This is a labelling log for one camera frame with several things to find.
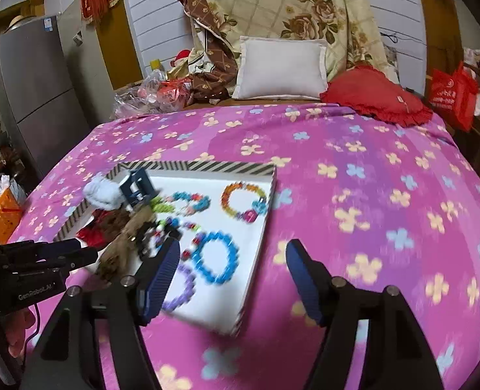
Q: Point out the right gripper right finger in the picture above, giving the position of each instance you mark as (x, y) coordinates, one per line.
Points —
(397, 355)

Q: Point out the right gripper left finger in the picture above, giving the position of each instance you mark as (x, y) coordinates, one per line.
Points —
(67, 354)

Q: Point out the red satin bow clip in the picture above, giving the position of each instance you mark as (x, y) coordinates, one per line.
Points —
(92, 234)

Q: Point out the brown leopard scrunchie bow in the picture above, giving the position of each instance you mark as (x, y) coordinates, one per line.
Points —
(114, 261)

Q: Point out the white fluffy hair clip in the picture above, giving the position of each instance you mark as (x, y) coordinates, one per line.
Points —
(104, 194)

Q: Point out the blue claw hair clip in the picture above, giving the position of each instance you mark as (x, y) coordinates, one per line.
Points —
(137, 188)

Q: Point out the black scrunchie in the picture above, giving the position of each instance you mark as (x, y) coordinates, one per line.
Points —
(151, 235)

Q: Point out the person left hand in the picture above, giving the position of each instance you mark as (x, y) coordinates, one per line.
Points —
(15, 329)

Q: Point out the orange plastic basket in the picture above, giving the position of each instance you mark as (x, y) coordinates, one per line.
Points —
(11, 212)

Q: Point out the pink floral bedspread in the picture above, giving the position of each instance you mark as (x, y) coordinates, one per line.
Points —
(375, 203)

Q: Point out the grey refrigerator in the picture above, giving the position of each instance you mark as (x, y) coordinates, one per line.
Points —
(38, 103)

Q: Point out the striped white tray box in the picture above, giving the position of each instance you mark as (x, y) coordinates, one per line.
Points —
(222, 207)

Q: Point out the clear plastic bag pile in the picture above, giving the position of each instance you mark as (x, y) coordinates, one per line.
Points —
(155, 94)

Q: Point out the red ruffled cushion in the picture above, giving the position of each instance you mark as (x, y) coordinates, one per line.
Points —
(370, 93)

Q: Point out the red santa plush toy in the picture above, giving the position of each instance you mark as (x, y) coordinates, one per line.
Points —
(181, 57)

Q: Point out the red shopping bag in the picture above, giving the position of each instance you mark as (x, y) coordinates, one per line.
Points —
(453, 97)

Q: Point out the brown patterned blanket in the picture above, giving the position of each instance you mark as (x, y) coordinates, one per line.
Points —
(211, 65)

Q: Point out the white small pillow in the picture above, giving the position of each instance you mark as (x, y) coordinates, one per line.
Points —
(281, 69)

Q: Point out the beige floral quilt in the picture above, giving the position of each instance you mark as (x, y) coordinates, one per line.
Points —
(348, 27)

